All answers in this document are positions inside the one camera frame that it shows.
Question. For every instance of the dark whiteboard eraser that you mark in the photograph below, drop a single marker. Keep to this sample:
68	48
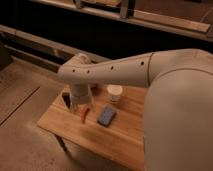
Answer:
66	98

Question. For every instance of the blue sponge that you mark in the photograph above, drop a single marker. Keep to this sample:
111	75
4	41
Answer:
106	116

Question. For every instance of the wooden table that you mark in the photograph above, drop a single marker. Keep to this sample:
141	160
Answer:
121	142

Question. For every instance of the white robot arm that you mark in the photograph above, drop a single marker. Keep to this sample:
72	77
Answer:
178	108

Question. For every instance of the white cup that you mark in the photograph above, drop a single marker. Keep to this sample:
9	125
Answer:
115	92

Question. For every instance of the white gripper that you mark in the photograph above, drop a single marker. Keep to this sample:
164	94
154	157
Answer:
80	94

